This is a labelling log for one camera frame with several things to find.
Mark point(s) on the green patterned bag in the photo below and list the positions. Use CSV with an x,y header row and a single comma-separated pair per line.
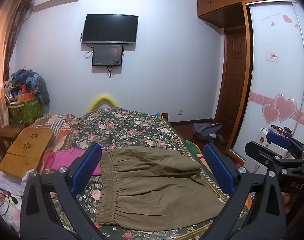
x,y
24,112

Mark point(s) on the white wall socket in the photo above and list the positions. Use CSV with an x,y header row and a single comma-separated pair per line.
x,y
180,111

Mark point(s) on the striped curtain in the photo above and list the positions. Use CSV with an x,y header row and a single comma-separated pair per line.
x,y
6,42

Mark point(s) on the olive green pants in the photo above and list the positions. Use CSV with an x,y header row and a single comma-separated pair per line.
x,y
154,180

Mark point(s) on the white cloth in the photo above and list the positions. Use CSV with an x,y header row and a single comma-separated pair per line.
x,y
6,180

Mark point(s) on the dark floral blanket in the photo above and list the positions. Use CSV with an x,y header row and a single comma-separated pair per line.
x,y
122,122

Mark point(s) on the person's right hand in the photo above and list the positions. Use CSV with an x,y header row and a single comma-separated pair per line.
x,y
286,201

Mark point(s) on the yellow foam tube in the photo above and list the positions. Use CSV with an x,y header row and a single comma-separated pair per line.
x,y
102,97

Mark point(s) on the brown wooden door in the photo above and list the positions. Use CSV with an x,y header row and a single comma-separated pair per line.
x,y
233,80

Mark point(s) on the grey backpack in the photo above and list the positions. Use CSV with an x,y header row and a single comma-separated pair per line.
x,y
207,130

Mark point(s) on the orange box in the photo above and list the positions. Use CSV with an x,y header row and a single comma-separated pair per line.
x,y
23,91

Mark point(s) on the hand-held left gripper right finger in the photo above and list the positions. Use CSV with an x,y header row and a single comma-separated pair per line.
x,y
218,167

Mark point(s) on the bamboo lap table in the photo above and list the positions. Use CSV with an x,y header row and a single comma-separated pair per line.
x,y
26,152

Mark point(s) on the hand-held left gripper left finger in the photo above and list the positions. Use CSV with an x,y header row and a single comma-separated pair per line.
x,y
88,165

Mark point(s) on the pile of clothes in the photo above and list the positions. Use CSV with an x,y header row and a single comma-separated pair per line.
x,y
34,78

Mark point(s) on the pink cloth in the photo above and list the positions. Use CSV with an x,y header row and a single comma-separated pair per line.
x,y
64,157

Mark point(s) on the wooden overhead cabinet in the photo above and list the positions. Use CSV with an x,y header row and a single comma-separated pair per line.
x,y
222,2

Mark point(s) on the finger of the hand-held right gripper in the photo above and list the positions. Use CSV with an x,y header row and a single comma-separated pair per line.
x,y
262,151
277,140

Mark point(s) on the small black wall monitor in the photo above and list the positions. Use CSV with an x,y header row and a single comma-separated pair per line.
x,y
107,55

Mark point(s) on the black wall television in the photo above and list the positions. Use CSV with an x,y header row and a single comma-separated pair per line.
x,y
109,28

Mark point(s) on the wooden bed post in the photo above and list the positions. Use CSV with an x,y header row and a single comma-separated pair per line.
x,y
165,116

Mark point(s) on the white heart-print wardrobe door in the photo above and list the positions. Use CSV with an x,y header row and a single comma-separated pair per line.
x,y
274,80

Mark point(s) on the white appliance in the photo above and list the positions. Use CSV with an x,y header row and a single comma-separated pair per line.
x,y
261,135

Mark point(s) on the striped patterned quilt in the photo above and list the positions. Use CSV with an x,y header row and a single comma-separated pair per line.
x,y
59,123

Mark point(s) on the wooden stool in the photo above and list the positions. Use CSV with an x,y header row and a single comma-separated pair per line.
x,y
9,131

